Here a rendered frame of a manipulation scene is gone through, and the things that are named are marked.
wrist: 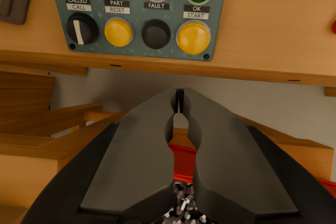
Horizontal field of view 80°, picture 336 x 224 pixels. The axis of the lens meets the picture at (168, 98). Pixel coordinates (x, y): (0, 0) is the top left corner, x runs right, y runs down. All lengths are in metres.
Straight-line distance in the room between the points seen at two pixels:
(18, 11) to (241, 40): 0.23
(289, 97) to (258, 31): 1.05
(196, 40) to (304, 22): 0.12
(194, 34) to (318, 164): 0.30
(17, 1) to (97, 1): 0.10
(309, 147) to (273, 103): 0.86
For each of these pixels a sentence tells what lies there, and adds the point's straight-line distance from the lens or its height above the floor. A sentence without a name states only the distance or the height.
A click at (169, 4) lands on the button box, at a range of 0.19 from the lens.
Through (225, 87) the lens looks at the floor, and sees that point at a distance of 1.15.
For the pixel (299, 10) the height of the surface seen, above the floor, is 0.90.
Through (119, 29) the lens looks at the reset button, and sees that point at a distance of 0.19.
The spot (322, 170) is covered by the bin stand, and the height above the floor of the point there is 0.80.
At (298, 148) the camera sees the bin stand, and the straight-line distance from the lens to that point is 0.39.
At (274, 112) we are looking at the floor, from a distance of 1.25.
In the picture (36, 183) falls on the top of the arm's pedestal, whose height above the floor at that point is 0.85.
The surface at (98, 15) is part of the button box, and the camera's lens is 0.21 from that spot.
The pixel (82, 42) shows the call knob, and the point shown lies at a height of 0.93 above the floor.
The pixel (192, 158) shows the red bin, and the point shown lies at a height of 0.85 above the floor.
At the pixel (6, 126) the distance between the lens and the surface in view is 0.63.
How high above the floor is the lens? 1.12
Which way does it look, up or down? 87 degrees down
